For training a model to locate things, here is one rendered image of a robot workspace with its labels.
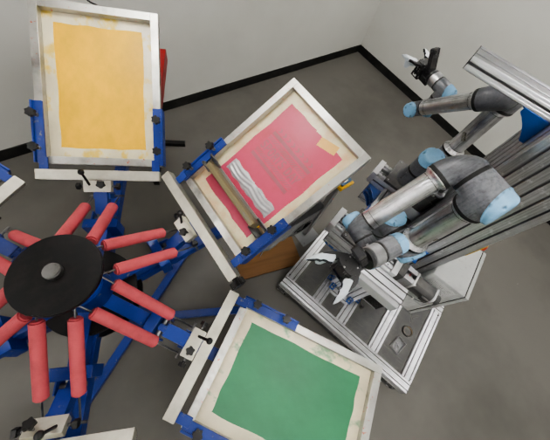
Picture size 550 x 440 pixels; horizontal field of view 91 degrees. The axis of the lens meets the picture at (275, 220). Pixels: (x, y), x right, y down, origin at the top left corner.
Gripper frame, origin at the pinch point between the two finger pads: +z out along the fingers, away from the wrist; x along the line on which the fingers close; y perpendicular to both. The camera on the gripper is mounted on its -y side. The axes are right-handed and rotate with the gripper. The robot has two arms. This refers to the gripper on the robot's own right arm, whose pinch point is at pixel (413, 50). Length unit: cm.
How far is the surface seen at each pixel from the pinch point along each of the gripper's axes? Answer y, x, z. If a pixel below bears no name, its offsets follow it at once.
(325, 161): 13, -75, -40
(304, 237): 161, -55, -32
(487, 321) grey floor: 181, 81, -179
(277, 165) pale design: 21, -94, -29
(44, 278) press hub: 9, -197, -50
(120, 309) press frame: 41, -187, -62
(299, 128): 12, -78, -18
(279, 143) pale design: 17, -89, -19
